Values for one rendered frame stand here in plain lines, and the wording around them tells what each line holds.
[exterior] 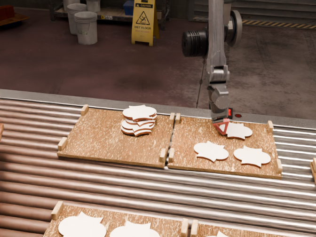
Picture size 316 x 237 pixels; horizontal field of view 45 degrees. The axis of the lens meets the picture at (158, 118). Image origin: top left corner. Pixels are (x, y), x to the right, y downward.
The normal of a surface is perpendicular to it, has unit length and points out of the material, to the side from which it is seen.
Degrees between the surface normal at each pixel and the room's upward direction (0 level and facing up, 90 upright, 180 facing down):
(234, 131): 3
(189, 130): 0
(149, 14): 75
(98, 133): 0
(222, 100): 85
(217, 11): 70
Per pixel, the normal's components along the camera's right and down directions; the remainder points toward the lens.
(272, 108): 0.02, -0.85
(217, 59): 0.18, 0.19
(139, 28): -0.23, 0.29
